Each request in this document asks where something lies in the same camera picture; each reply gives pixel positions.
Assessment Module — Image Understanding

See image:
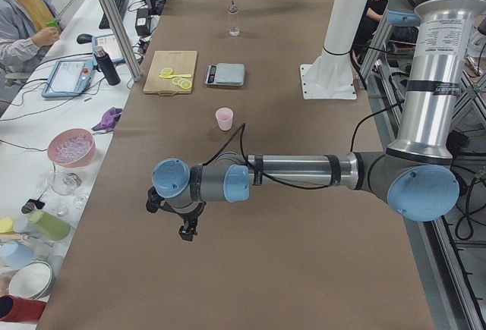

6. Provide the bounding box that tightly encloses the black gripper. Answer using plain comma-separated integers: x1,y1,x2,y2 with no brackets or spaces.
146,187,205,241

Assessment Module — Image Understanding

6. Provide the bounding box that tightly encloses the pink plastic cup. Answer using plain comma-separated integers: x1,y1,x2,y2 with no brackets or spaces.
215,107,233,131

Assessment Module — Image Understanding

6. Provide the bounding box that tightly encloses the glass sauce bottle metal pourer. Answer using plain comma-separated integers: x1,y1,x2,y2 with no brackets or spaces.
228,0,240,36

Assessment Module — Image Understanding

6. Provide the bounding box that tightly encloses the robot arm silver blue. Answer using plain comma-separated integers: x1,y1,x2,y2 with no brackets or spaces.
146,0,485,240

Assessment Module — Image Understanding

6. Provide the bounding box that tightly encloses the green cup lying down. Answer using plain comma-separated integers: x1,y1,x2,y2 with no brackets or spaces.
28,210,71,241

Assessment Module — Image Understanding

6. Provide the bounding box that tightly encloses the grey digital kitchen scale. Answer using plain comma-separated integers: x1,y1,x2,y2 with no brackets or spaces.
204,63,245,86

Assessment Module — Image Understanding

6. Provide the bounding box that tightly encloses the yellow cup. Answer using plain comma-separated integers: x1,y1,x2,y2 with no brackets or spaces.
0,217,15,234

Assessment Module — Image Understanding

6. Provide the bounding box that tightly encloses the red cup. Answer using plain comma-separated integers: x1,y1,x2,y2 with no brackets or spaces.
1,295,47,324

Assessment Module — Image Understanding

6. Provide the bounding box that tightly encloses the clear wine glass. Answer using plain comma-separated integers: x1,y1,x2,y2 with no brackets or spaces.
49,172,82,196

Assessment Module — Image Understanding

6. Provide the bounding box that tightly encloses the purple cloth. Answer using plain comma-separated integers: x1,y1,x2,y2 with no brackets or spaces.
92,107,122,131

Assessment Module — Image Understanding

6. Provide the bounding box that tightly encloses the pink bowl with ice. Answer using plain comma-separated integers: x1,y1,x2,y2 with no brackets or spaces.
47,128,96,168

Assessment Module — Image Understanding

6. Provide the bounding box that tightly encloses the lemon slice lower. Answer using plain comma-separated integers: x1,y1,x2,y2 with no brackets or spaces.
172,77,192,91

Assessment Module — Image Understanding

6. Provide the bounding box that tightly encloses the lemon slice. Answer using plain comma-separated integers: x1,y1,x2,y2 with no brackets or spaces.
172,77,192,91
159,67,174,78

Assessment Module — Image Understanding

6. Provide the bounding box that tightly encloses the lemon slice upper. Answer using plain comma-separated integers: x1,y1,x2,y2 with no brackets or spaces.
159,67,174,78

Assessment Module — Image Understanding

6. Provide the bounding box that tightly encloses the wooden cutting board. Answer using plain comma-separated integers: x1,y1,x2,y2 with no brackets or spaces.
143,51,197,96

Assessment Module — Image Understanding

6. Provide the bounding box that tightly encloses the white green-rimmed bowl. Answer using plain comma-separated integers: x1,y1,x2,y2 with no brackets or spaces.
8,261,55,300

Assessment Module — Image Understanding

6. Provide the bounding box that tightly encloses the near blue teach pendant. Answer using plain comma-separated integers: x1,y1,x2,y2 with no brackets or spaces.
41,59,94,98

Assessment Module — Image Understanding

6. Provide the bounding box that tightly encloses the blue teach pendant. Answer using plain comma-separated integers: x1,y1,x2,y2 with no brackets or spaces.
41,59,94,98
92,33,125,64

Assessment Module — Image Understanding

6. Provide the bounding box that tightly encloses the black thermos bottle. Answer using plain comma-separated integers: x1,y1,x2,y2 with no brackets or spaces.
93,46,121,86

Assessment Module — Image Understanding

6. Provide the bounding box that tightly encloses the far blue teach pendant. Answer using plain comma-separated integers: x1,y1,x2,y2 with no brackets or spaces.
92,33,125,64

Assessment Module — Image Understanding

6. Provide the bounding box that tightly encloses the black power adapter box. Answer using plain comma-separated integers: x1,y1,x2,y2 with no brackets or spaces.
135,8,151,36

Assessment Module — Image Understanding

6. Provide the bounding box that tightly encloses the black computer mouse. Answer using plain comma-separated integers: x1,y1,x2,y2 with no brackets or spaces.
76,33,93,45

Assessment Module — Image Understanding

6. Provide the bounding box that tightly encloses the black keyboard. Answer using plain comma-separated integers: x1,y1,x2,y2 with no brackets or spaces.
98,0,131,30

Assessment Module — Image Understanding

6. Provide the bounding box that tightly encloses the seated person grey jacket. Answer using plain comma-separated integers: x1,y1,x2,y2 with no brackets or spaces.
1,0,61,73

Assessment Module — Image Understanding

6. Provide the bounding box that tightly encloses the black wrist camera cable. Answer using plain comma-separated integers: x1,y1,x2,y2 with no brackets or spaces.
200,123,342,190

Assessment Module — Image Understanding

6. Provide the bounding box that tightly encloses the aluminium frame post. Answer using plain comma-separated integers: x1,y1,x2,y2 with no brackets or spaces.
99,0,142,82

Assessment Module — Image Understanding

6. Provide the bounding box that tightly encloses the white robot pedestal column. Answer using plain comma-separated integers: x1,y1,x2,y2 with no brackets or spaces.
300,0,368,99

